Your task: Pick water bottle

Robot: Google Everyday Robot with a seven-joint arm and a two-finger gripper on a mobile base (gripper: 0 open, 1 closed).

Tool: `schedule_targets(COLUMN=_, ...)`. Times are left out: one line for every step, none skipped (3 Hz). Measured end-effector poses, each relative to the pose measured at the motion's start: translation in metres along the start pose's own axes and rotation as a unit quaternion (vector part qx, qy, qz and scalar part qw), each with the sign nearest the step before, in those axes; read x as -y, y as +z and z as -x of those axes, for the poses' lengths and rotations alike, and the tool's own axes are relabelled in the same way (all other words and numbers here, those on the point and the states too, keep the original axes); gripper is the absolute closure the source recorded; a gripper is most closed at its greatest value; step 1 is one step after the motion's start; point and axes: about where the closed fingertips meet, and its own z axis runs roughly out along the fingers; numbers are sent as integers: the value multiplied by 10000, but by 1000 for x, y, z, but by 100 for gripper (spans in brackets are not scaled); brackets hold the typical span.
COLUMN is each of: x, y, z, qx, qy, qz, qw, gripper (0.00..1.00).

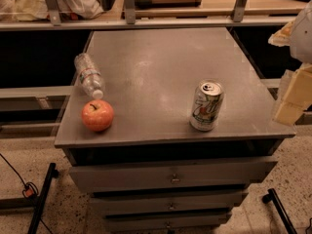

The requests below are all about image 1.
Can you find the red apple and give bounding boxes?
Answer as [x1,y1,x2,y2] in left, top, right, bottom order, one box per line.
[81,99,114,132]

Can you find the black stand leg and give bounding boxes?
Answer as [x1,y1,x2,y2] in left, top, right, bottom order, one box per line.
[27,163,59,234]
[262,188,297,234]

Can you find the grey drawer cabinet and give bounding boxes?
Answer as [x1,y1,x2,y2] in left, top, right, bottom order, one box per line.
[55,28,294,232]

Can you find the clear plastic water bottle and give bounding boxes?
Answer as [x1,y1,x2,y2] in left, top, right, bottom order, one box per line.
[74,53,105,99]

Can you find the white crumpled cloth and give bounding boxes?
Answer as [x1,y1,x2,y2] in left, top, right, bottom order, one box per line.
[0,0,103,21]

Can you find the black stand leg left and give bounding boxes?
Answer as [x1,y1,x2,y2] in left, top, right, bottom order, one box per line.
[27,163,59,234]

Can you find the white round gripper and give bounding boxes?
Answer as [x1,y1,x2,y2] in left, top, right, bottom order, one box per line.
[268,0,312,126]

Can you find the black stand leg right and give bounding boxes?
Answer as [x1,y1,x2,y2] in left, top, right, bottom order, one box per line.
[262,188,297,234]

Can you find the black floor cable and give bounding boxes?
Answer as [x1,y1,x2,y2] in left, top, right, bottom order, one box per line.
[0,153,55,234]

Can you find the white green soda can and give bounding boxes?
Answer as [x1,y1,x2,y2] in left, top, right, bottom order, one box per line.
[190,79,224,132]

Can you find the grey metal shelf rail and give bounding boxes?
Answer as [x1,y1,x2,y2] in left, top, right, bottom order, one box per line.
[0,0,306,31]

